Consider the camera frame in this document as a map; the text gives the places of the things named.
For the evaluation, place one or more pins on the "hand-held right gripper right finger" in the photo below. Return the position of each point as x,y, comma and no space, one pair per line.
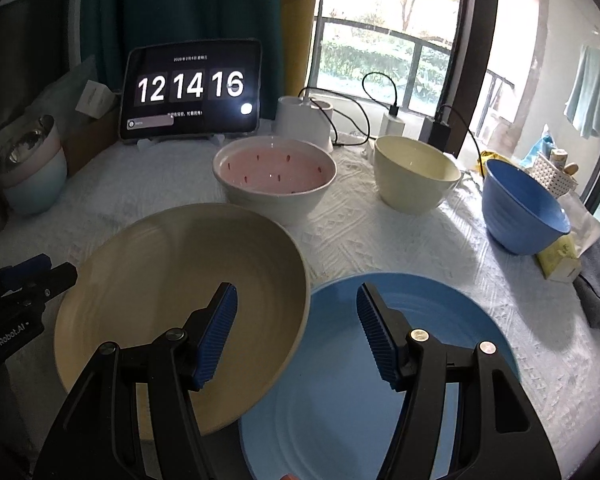
375,335

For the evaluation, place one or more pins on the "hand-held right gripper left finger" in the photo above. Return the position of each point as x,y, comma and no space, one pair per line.
220,330

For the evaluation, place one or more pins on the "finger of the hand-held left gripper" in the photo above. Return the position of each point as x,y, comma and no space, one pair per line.
55,280
25,266

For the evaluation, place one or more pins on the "blue plate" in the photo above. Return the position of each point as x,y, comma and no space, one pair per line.
330,410

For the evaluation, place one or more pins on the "beige plate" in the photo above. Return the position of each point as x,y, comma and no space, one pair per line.
145,285

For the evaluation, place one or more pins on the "cream bowl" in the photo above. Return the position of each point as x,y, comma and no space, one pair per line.
410,180

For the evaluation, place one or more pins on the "pink spotted bowl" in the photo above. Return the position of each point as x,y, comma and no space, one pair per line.
275,165

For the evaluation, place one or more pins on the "light blue bowl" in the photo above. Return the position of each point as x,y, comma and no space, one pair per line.
35,195

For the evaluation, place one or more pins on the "pale pink bowl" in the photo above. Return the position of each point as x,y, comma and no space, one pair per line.
52,152

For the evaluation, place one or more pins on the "metal bowl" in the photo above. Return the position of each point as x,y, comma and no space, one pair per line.
25,145

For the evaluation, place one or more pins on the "cardboard box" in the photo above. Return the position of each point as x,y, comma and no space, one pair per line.
87,142

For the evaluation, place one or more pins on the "clear tablet stand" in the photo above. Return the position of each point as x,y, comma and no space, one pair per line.
150,144

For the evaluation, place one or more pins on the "small white box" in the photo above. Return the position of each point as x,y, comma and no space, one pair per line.
92,100

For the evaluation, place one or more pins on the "pale yellow box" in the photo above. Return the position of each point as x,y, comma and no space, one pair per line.
560,260

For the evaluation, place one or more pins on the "yellow packet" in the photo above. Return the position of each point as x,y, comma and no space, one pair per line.
485,162

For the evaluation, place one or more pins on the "white power bank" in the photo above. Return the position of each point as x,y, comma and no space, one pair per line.
392,126

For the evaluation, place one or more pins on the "dark power bank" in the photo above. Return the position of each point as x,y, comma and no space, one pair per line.
439,135

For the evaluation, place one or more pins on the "white twin-cup appliance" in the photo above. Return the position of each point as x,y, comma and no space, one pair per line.
300,125

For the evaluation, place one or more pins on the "grey cloth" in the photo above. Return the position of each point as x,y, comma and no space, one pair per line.
597,280

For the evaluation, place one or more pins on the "white perforated basket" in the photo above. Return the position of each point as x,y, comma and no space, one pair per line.
550,180

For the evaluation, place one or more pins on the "clear plastic bag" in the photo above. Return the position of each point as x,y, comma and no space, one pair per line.
585,225

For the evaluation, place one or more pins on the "tablet with clock display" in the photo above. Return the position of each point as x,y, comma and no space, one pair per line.
190,85

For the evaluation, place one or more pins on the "blue snack bag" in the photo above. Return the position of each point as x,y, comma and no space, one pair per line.
544,147

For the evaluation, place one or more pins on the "balcony railing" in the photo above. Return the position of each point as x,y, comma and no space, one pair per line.
380,35

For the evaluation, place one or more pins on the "teal curtain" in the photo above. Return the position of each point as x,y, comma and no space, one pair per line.
180,5

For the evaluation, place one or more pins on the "yellow curtain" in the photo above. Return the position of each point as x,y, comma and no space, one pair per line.
295,35

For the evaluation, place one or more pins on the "light blue hanging towel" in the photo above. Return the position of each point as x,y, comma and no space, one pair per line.
590,95

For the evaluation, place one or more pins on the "dark window frame post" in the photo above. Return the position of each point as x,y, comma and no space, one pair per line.
472,60

